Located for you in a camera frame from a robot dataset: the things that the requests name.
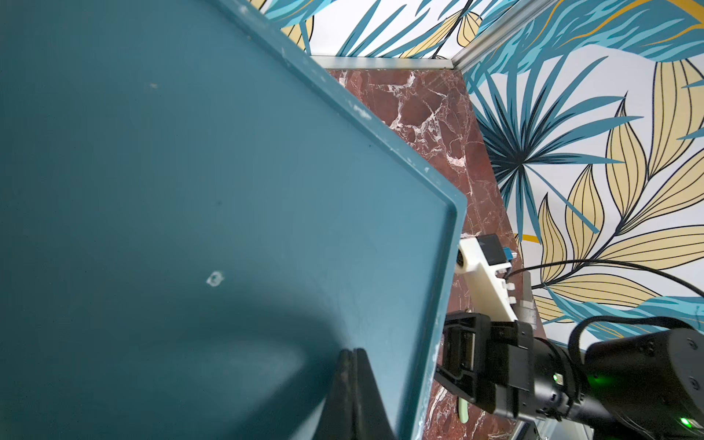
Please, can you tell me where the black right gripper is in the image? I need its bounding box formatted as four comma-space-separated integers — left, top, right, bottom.
434, 312, 583, 422

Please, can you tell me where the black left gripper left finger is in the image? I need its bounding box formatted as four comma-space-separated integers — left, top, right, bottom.
313, 349, 357, 440

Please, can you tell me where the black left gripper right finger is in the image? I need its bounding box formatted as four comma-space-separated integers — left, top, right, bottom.
354, 348, 395, 440

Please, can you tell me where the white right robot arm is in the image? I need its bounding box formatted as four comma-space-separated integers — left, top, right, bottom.
434, 313, 703, 439

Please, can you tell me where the teal and yellow drawer cabinet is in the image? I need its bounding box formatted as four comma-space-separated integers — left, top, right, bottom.
1, 1, 467, 439

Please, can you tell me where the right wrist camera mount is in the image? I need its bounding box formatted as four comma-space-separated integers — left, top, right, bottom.
455, 238, 518, 322

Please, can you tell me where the aluminium corner post right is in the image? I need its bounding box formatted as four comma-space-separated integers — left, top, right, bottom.
451, 0, 558, 73

